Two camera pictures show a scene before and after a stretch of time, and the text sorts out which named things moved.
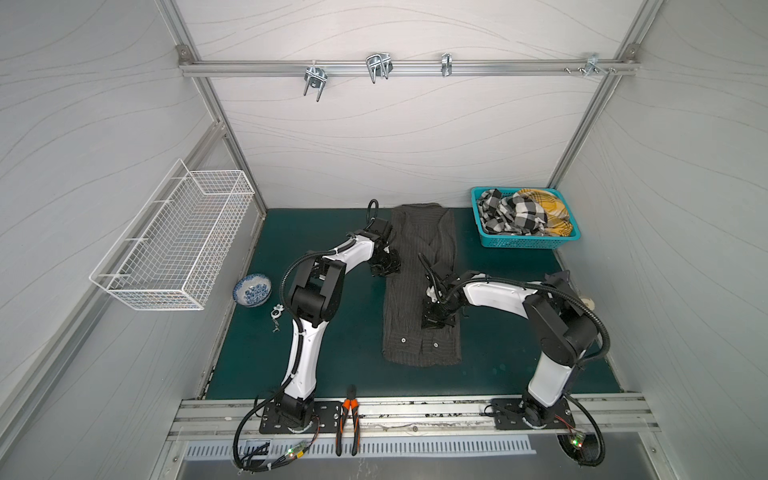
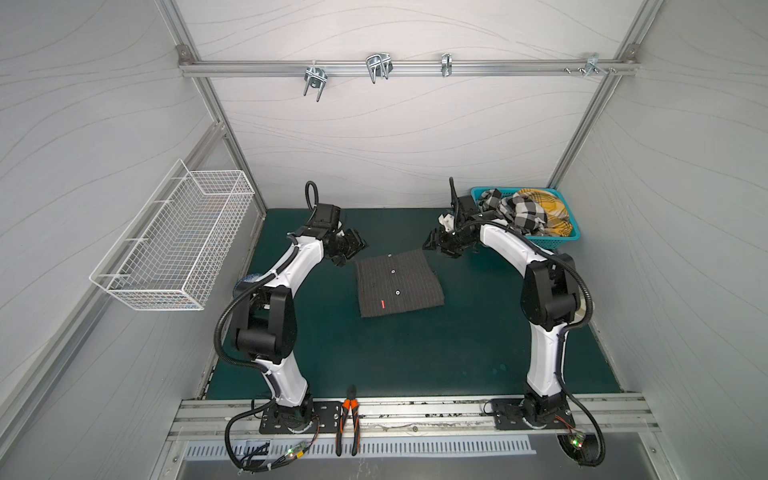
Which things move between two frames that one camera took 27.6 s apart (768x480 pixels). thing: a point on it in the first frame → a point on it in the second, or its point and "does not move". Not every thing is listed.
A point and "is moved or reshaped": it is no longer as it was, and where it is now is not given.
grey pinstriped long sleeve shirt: [415, 229] is moved or reshaped
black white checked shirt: [515, 214] does not move
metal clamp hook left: [316, 77] does not move
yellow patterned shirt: [557, 215] does not move
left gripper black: [394, 266] → [355, 242]
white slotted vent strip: [375, 447] does not move
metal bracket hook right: [590, 64] does not move
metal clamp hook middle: [379, 65] does not move
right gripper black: [437, 312] → [447, 241]
